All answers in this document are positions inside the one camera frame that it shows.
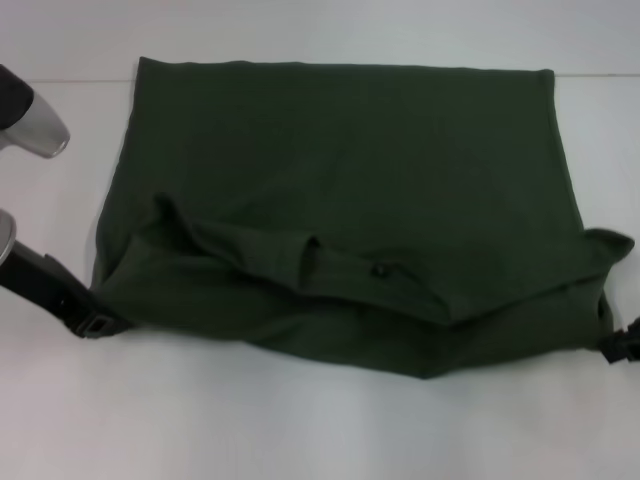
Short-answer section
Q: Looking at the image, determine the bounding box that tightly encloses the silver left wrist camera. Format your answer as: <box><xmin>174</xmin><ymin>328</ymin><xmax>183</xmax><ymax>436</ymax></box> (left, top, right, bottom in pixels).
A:
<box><xmin>0</xmin><ymin>62</ymin><xmax>72</xmax><ymax>162</ymax></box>

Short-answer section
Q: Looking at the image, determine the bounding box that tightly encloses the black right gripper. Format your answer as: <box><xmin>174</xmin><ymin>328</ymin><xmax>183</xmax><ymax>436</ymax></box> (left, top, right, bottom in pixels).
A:
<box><xmin>597</xmin><ymin>316</ymin><xmax>640</xmax><ymax>365</ymax></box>

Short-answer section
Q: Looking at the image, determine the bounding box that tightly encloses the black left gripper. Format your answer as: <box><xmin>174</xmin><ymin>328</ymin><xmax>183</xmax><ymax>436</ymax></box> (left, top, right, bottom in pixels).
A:
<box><xmin>0</xmin><ymin>238</ymin><xmax>130</xmax><ymax>342</ymax></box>

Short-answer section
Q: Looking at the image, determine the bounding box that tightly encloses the dark green printed t-shirt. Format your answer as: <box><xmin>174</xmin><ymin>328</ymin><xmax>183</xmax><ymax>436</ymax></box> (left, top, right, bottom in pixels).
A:
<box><xmin>89</xmin><ymin>54</ymin><xmax>636</xmax><ymax>384</ymax></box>

